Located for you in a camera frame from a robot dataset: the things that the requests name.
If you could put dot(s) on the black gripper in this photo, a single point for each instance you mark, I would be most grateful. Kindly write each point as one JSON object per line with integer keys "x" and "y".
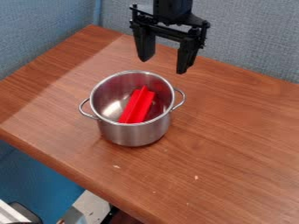
{"x": 169, "y": 18}

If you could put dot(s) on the red plastic block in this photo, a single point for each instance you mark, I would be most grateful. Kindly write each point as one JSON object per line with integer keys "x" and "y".
{"x": 138, "y": 106}

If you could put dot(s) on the stainless steel pot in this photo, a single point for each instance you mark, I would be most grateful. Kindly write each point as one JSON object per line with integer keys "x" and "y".
{"x": 109, "y": 98}

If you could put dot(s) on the dark object bottom left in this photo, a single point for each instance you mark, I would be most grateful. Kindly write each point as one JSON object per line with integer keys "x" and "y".
{"x": 15, "y": 213}

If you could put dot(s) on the grey white box under table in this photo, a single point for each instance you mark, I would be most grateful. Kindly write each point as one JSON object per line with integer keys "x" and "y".
{"x": 89, "y": 210}

